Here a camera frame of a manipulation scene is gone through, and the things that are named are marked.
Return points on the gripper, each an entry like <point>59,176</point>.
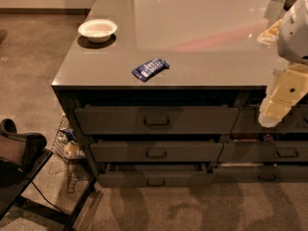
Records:
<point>295,38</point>

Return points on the drawer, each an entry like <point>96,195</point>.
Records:
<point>264,152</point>
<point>155,151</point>
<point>150,120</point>
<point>296,121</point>
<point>263,174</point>
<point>155,175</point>

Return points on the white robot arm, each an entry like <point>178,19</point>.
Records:
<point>290,33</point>

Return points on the grey drawer cabinet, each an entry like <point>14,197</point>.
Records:
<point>214,56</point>

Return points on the blue snack packet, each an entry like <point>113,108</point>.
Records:
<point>149,69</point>

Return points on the white bowl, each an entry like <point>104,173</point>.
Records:
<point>97,30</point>

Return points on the black chair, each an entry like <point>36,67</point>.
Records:
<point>22,156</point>

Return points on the wire basket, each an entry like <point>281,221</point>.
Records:
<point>67,149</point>

